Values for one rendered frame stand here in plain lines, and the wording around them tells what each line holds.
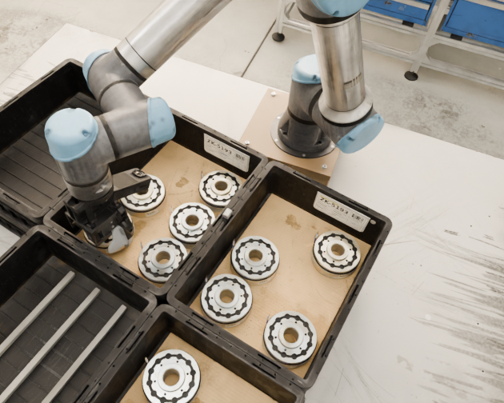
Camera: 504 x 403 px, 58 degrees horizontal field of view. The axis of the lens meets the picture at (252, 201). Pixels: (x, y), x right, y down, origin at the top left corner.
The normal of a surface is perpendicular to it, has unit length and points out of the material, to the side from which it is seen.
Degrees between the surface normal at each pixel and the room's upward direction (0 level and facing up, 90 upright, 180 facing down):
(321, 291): 0
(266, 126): 2
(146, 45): 52
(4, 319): 0
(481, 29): 90
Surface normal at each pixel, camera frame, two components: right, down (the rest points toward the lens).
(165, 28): 0.06, 0.30
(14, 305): 0.07, -0.56
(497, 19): -0.36, 0.75
